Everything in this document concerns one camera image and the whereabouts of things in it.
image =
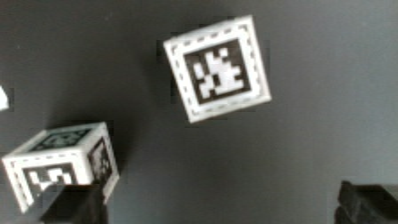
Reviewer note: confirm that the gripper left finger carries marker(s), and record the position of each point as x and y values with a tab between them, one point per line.
76	207

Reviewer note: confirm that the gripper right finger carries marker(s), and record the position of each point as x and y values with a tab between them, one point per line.
368	205

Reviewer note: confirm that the small tagged nut cube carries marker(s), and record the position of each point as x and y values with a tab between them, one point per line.
217	66
64	157

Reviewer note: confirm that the white tag sheet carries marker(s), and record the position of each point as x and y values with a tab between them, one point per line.
3	98

